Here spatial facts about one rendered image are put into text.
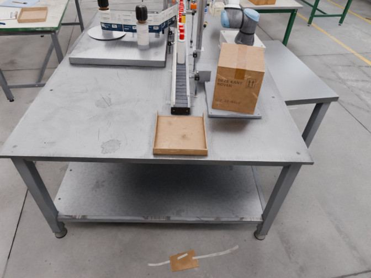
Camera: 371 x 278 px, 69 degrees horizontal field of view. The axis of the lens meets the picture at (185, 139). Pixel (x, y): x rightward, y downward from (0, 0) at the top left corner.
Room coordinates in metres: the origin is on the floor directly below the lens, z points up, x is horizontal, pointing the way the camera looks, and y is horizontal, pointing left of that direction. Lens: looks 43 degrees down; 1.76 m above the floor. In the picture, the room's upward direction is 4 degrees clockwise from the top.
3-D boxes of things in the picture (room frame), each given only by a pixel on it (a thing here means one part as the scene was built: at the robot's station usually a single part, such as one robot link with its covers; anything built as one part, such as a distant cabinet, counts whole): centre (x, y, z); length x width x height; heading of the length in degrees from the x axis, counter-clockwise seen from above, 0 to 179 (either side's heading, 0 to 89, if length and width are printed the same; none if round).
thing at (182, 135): (1.05, 0.03, 0.85); 0.30 x 0.26 x 0.04; 3
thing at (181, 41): (1.75, 0.07, 0.98); 0.05 x 0.05 x 0.20
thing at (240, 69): (1.40, -0.28, 0.99); 0.30 x 0.24 x 0.27; 172
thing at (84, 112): (1.91, 0.18, 0.82); 2.10 x 1.50 x 0.02; 3
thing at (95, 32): (2.18, 0.69, 0.89); 0.31 x 0.31 x 0.01
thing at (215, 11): (2.62, -0.22, 0.99); 0.16 x 0.12 x 0.07; 14
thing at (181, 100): (2.04, 0.08, 0.86); 1.65 x 0.08 x 0.04; 3
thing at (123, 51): (2.14, 0.54, 0.86); 0.80 x 0.67 x 0.05; 3
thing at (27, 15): (2.67, 1.55, 0.82); 0.34 x 0.24 x 0.03; 19
